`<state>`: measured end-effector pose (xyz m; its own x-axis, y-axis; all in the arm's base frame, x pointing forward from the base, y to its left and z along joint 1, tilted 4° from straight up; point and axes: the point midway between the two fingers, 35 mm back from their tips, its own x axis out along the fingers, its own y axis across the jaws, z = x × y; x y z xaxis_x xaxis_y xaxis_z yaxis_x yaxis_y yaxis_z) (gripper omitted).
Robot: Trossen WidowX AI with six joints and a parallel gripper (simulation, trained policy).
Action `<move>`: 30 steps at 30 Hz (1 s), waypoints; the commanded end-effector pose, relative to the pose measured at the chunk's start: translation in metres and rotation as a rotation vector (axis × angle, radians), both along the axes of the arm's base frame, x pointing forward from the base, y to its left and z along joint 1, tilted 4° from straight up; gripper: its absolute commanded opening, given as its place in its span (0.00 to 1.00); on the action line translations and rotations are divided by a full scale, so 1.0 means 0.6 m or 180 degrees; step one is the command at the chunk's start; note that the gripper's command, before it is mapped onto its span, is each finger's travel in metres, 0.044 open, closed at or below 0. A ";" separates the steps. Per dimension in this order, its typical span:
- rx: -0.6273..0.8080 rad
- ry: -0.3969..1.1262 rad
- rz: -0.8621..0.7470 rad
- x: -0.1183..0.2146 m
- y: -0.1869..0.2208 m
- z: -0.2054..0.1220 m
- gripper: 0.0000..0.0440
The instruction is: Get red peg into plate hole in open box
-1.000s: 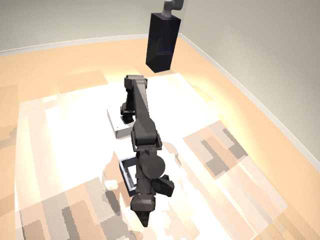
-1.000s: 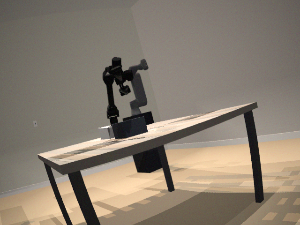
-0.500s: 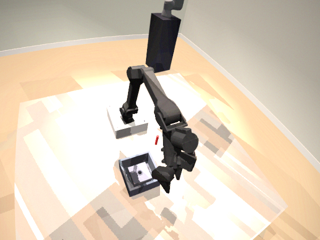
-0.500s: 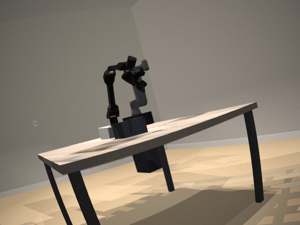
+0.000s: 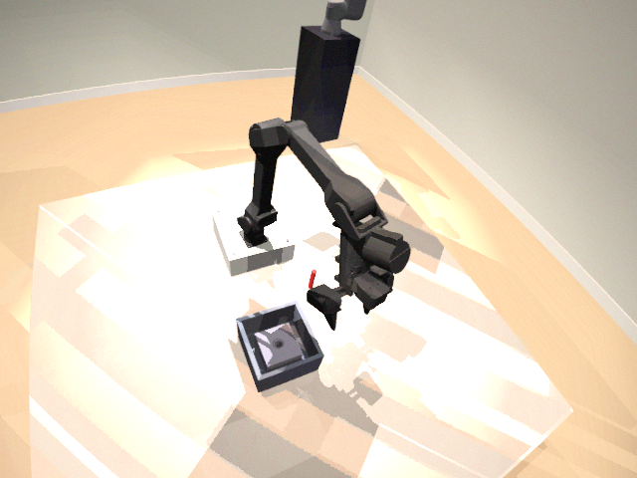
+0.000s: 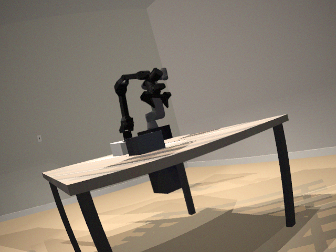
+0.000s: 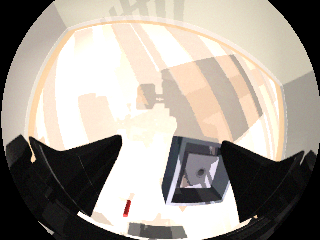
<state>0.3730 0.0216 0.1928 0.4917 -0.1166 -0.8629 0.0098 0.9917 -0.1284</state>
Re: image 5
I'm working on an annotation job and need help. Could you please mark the dark red peg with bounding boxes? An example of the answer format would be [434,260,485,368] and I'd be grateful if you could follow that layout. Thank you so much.
[308,269,317,289]

